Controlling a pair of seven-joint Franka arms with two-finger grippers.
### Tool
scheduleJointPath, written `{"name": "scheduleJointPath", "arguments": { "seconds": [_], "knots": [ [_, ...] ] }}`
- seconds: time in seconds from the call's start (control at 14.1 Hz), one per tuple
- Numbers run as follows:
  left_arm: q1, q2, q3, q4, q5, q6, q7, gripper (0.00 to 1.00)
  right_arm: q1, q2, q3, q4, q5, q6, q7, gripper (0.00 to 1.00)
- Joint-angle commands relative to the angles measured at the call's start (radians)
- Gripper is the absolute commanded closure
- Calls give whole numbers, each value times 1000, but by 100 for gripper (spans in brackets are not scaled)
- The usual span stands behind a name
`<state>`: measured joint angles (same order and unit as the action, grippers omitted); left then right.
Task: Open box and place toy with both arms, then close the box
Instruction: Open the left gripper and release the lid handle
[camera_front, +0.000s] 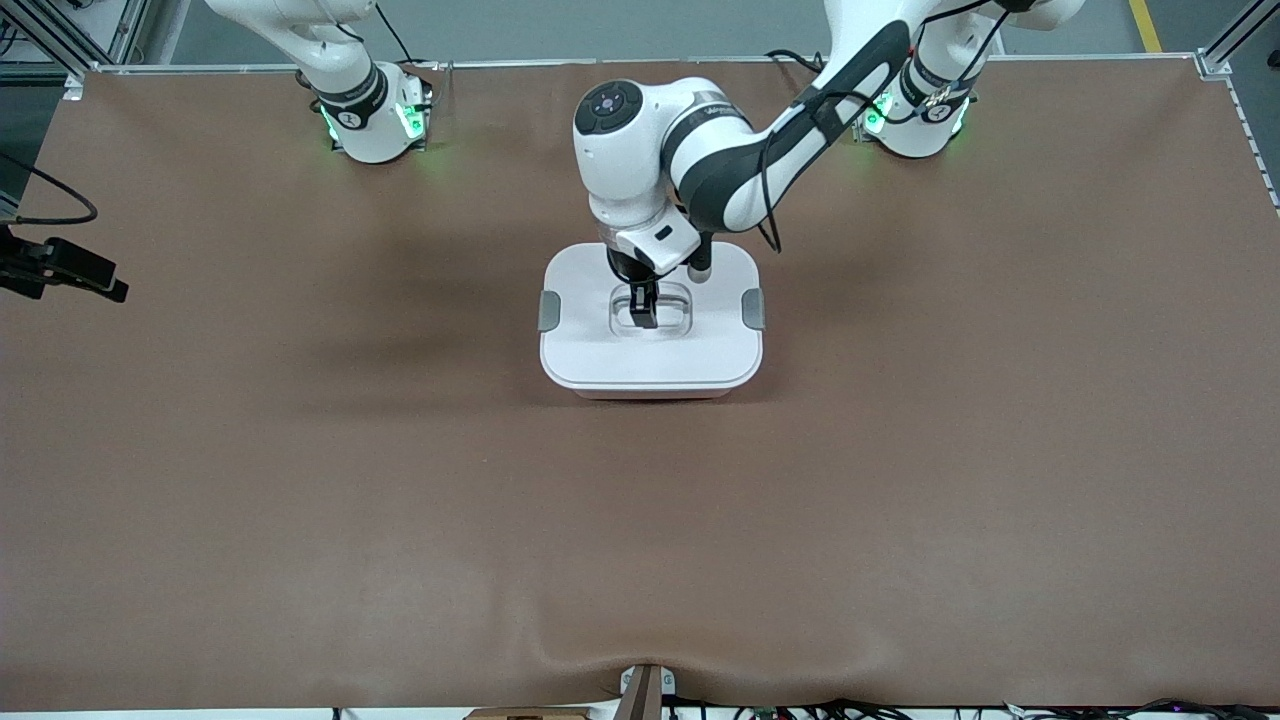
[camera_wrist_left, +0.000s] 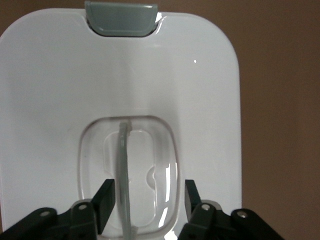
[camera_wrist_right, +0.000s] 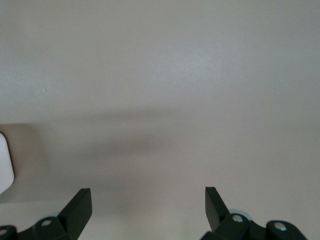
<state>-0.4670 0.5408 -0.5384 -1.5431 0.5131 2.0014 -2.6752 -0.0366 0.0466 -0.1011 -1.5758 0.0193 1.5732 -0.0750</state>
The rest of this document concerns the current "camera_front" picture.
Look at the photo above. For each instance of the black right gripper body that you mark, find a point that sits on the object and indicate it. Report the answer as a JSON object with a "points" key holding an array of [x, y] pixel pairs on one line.
{"points": [[40, 264]]}

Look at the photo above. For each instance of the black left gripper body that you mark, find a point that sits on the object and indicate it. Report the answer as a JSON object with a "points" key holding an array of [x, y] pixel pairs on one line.
{"points": [[627, 268]]}

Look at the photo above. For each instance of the white box lid grey latches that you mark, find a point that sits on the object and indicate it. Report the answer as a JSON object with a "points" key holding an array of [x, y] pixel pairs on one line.
{"points": [[600, 360]]}

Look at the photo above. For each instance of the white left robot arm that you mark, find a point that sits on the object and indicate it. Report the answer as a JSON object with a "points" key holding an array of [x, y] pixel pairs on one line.
{"points": [[630, 170]]}

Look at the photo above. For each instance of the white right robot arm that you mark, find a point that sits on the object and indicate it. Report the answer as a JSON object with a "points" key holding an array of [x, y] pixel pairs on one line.
{"points": [[365, 120]]}

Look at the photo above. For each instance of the pink plastic box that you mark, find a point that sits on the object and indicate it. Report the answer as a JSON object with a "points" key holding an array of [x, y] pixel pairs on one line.
{"points": [[650, 396]]}

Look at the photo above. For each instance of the brown table mat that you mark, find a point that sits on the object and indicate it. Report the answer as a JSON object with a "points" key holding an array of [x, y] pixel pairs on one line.
{"points": [[640, 540]]}

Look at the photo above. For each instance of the silver table edge rail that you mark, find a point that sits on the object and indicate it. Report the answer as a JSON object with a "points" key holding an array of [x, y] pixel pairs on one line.
{"points": [[500, 63]]}

